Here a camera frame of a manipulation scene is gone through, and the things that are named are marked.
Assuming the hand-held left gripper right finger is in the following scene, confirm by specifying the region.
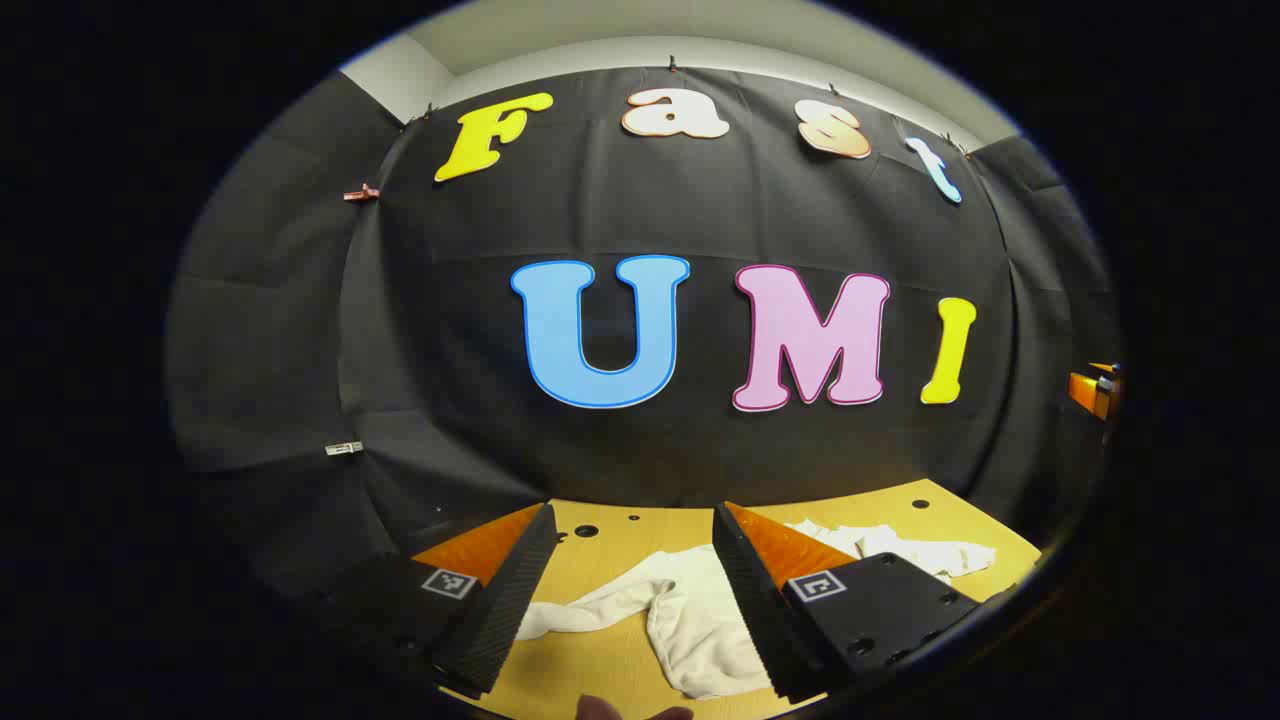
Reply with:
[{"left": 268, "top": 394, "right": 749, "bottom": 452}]
[{"left": 712, "top": 502, "right": 1011, "bottom": 704}]

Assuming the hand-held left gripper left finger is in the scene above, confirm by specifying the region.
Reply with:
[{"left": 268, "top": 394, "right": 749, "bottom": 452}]
[{"left": 330, "top": 503, "right": 558, "bottom": 699}]

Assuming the white garment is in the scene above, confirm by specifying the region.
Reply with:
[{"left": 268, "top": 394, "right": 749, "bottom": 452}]
[{"left": 515, "top": 520, "right": 998, "bottom": 700}]

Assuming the black backdrop cloth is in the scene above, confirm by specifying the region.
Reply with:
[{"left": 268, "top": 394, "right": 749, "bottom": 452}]
[{"left": 165, "top": 65, "right": 1121, "bottom": 601}]

